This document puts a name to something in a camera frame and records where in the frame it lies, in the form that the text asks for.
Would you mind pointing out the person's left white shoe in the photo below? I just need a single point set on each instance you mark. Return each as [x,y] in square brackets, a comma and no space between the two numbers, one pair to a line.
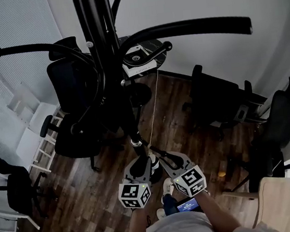
[160,213]

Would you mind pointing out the black low armchair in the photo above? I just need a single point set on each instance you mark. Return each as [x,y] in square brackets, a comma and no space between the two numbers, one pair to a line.
[210,94]

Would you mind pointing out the light wooden chair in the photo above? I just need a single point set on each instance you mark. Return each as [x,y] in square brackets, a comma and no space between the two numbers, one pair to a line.
[276,201]

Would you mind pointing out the person's right leg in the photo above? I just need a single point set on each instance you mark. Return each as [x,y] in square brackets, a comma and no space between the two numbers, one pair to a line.
[169,204]

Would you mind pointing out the person's white shoe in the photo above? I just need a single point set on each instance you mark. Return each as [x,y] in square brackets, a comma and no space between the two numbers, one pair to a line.
[160,213]
[168,186]

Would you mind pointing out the black mesh office chair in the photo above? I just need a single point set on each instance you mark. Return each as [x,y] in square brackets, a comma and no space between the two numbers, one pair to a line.
[64,78]

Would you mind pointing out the person's left forearm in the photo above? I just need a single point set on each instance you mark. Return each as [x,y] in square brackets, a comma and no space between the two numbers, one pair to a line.
[140,223]

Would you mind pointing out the person's right white shoe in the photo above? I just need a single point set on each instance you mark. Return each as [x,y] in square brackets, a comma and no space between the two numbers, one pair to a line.
[168,186]

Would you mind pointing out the black office chair tall headrest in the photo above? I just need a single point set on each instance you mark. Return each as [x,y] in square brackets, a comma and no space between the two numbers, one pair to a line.
[284,116]

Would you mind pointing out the round black marble table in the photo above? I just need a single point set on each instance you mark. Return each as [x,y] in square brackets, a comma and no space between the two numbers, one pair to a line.
[156,44]

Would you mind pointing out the white window blinds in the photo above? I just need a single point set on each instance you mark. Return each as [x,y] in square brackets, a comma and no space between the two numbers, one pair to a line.
[7,38]

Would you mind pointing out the white plastic bottle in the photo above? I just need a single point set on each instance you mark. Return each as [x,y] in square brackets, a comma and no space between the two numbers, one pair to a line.
[154,164]

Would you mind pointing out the white flat box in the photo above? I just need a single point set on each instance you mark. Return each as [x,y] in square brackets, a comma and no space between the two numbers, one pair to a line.
[142,69]

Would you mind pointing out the black metal coat rack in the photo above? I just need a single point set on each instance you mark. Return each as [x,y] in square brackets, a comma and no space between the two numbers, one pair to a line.
[189,26]

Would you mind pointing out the person's grey shirt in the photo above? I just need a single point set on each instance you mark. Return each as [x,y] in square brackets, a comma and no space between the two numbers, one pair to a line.
[180,229]

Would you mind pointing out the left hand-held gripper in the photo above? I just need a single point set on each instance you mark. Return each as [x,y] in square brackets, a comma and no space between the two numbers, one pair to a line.
[133,194]

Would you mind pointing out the small orange object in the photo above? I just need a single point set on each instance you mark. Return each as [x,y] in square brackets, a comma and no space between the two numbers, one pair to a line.
[222,174]

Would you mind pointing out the black device blue screen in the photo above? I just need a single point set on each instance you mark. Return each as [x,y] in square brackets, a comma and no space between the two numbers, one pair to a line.
[187,204]

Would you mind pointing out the person's right forearm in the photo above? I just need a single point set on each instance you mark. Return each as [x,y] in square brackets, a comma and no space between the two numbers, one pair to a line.
[217,211]

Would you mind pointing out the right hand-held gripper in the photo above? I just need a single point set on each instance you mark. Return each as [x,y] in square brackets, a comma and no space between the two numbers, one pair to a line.
[189,181]

